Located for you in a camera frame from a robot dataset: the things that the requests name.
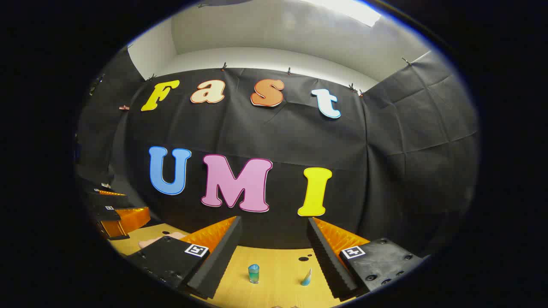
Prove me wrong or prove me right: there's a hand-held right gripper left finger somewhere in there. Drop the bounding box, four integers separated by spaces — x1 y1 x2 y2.
126 216 243 300

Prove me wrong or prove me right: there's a row of small cloth clips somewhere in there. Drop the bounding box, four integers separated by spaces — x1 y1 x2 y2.
146 57 414 97

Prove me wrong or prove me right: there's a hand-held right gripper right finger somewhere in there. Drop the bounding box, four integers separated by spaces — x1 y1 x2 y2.
307 217 429 300

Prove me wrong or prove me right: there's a black backdrop cloth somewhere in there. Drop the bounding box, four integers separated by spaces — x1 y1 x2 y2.
75 45 480 257

